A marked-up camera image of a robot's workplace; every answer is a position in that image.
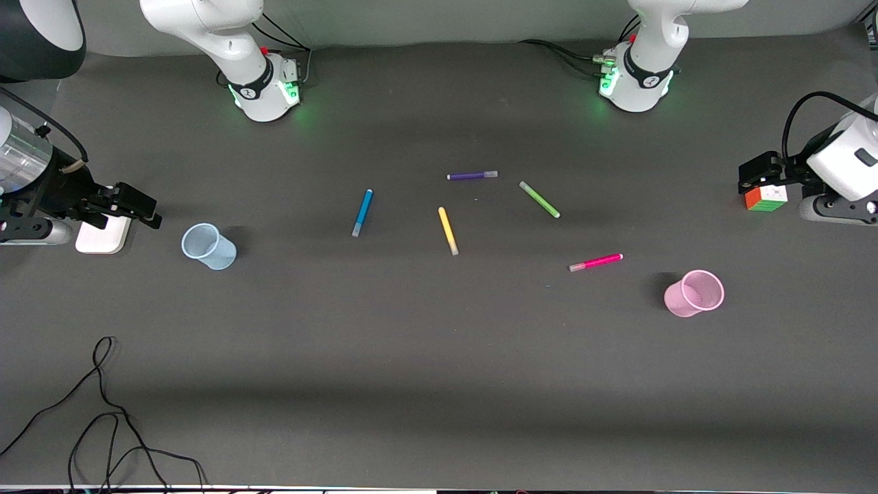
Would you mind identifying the pink marker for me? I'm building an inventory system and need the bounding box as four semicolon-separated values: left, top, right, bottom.
569;252;625;273

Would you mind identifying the blue marker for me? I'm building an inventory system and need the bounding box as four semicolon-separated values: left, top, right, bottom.
351;189;375;238

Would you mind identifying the colourful puzzle cube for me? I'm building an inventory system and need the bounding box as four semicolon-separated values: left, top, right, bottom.
745;185;789;213

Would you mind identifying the white plastic stand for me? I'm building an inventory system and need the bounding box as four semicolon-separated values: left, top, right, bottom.
75;215;132;255

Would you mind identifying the light blue plastic cup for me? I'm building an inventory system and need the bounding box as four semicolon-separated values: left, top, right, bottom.
181;223;238;271

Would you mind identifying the pink plastic cup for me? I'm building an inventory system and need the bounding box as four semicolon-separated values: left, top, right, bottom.
663;269;726;318

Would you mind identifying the green marker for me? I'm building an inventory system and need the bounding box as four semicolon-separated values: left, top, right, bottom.
519;180;562;220

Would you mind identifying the yellow marker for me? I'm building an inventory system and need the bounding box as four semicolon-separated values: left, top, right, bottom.
438;206;460;257

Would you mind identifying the thin black loose cable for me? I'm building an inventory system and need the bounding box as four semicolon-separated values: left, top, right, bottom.
0;336;209;492

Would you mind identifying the black right arm base cable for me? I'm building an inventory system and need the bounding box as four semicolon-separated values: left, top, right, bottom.
217;12;313;89

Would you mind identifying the black arm base cable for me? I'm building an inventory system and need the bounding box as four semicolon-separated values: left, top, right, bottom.
217;12;313;89
517;14;643;78

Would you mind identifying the black left arm base cable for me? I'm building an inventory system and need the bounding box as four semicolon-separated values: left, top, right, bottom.
517;14;643;78

